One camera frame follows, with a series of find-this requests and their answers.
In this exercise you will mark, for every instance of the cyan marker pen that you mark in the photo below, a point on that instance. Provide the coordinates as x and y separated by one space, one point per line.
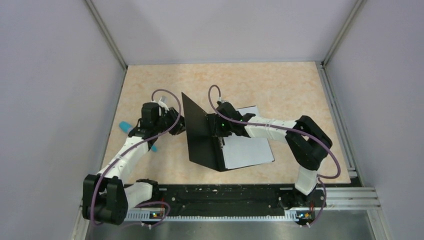
127 127

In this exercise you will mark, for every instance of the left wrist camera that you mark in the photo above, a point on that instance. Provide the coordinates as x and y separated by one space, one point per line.
163 102

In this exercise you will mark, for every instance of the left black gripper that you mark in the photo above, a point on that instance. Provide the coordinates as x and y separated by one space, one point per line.
180 127

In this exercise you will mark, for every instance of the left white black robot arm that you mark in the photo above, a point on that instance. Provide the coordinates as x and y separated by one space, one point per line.
122 165

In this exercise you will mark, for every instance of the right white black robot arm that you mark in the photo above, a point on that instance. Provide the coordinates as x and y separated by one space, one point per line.
306 140

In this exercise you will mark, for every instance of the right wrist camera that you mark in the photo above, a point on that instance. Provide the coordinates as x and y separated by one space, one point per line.
221 101

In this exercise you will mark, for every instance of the paper sheet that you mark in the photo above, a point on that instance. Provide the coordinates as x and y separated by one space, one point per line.
240 152

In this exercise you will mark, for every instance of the aluminium rail frame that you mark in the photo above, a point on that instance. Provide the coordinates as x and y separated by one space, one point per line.
339 198

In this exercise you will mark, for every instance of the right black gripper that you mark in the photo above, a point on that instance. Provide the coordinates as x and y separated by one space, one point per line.
217 131

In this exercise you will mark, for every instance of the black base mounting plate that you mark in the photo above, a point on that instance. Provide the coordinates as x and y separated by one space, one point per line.
235 200

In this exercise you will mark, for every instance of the grey black folder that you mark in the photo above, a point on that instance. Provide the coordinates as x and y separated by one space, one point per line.
203 148

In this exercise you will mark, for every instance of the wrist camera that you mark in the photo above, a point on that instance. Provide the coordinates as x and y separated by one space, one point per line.
163 102
221 101

